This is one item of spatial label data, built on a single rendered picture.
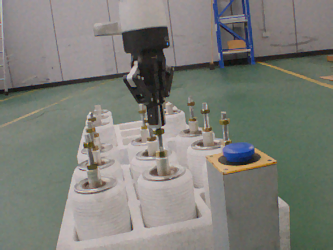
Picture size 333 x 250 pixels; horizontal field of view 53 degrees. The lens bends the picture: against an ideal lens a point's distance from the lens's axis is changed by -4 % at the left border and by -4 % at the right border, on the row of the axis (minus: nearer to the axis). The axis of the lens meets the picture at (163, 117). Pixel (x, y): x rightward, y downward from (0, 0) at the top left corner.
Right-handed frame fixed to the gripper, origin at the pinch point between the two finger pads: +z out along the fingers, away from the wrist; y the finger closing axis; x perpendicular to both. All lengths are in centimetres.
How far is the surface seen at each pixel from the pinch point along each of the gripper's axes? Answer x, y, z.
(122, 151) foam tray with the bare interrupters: 34, 34, 18
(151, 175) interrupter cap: 1.3, -2.2, 9.8
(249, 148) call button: -18.1, -9.5, 2.4
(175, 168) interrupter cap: -1.2, 2.0, 9.9
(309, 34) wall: 42, 678, -9
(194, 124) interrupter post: 4.9, 25.0, 7.8
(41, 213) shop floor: 59, 18, 35
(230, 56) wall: 188, 618, 18
